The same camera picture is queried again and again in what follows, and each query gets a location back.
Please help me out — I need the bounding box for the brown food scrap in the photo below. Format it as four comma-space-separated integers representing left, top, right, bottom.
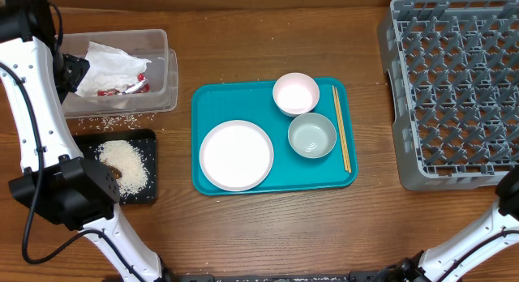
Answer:
108, 165, 122, 180

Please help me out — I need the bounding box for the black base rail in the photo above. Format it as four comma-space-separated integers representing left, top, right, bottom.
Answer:
169, 271, 390, 282

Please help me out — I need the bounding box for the grey dishwasher rack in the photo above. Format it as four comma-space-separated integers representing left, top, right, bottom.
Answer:
378, 0, 518, 190

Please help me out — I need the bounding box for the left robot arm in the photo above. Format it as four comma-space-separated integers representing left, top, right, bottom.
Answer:
1, 0, 171, 281

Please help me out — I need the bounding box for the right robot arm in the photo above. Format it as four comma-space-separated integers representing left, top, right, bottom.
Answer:
380, 168, 518, 282

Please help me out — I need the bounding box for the white pink bowl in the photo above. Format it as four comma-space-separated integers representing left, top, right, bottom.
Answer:
272, 72, 320, 117

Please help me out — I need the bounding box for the black plastic tray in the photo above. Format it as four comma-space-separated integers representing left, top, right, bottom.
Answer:
74, 129, 158, 204

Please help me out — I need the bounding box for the grey green bowl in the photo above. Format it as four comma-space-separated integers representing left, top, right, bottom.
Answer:
288, 113, 337, 159

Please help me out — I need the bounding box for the white round plate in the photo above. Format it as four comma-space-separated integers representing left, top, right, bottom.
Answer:
199, 120, 274, 192

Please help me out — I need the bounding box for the teal serving tray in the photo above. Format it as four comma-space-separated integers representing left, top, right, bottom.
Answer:
191, 77, 358, 196

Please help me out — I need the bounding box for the white napkin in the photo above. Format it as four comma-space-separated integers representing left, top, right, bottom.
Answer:
75, 41, 151, 97

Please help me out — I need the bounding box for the clear plastic bin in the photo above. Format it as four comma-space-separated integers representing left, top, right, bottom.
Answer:
61, 29, 178, 118

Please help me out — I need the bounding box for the spilled rice on table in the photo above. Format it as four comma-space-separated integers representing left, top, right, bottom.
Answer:
76, 113, 156, 132

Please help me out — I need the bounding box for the white rice pile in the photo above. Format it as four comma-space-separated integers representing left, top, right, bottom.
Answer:
96, 140, 149, 197

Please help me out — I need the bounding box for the red snack wrapper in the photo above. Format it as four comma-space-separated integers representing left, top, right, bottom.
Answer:
97, 74, 150, 96

